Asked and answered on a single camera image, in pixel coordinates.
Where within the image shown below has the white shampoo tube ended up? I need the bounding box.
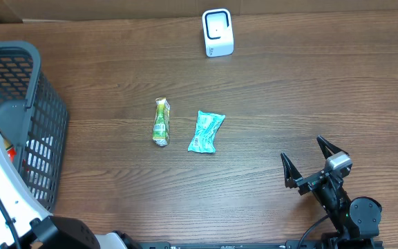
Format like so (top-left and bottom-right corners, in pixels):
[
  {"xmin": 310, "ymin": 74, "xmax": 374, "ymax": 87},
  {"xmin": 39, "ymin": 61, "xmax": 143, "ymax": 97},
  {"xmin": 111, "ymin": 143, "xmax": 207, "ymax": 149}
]
[{"xmin": 26, "ymin": 137, "xmax": 53, "ymax": 188}]

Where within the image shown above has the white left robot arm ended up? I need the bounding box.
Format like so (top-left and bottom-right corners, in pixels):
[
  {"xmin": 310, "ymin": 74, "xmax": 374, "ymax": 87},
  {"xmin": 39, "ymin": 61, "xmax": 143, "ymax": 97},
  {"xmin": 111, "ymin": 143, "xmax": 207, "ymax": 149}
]
[{"xmin": 0, "ymin": 133, "xmax": 140, "ymax": 248}]

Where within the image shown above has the teal snack packet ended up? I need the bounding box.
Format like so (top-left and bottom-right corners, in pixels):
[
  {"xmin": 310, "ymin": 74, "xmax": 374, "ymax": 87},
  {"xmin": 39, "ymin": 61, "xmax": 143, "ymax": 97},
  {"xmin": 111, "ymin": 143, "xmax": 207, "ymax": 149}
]
[{"xmin": 187, "ymin": 111, "xmax": 226, "ymax": 154}]

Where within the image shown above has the green snack bar wrapper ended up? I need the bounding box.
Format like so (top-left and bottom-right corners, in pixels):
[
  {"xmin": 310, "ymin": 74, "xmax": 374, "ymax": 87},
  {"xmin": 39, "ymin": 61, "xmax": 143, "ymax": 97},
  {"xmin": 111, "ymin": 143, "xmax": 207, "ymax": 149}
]
[{"xmin": 152, "ymin": 98, "xmax": 171, "ymax": 147}]

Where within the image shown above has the white barcode scanner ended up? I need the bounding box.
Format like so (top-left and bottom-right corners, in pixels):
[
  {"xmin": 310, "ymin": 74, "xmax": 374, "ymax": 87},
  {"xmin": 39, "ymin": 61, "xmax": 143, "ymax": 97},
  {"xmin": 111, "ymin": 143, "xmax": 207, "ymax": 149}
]
[{"xmin": 202, "ymin": 8, "xmax": 234, "ymax": 57}]

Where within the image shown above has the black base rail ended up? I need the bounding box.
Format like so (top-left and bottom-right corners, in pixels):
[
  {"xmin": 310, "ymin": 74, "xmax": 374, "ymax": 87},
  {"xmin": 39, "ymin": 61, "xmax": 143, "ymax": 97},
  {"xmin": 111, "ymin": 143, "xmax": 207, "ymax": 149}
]
[{"xmin": 139, "ymin": 240, "xmax": 384, "ymax": 249}]

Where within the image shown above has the orange spaghetti pack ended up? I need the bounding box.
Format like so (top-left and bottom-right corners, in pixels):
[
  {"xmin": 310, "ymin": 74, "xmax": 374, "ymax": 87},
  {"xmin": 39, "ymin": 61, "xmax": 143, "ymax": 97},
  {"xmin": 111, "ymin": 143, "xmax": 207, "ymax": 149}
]
[{"xmin": 3, "ymin": 138, "xmax": 17, "ymax": 163}]

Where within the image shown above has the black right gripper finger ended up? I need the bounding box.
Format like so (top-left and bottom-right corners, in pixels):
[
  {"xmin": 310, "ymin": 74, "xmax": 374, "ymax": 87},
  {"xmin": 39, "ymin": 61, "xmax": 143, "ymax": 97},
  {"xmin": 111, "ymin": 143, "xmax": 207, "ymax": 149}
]
[
  {"xmin": 281, "ymin": 153, "xmax": 303, "ymax": 188},
  {"xmin": 316, "ymin": 136, "xmax": 349, "ymax": 159}
]

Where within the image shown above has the dark grey plastic basket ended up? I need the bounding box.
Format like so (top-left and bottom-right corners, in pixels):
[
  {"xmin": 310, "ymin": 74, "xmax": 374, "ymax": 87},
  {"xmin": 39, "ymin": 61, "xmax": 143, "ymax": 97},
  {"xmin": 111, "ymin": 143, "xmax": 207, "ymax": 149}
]
[{"xmin": 0, "ymin": 41, "xmax": 69, "ymax": 212}]

